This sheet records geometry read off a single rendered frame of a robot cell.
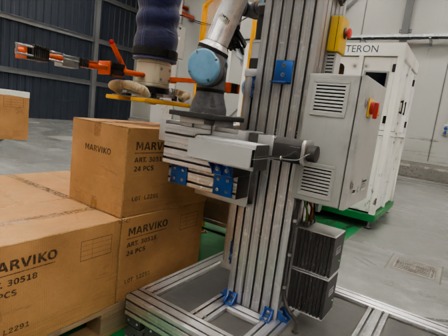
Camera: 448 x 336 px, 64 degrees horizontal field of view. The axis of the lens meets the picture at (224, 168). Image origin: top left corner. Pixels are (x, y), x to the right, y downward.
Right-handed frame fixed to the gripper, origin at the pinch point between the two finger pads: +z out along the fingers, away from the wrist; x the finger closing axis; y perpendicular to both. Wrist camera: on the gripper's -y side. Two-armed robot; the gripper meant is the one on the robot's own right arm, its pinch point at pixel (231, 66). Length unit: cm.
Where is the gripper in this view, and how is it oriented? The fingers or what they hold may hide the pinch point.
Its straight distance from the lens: 196.7
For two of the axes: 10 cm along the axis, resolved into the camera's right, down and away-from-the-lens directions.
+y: -5.9, 0.5, -8.1
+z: -1.2, 9.8, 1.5
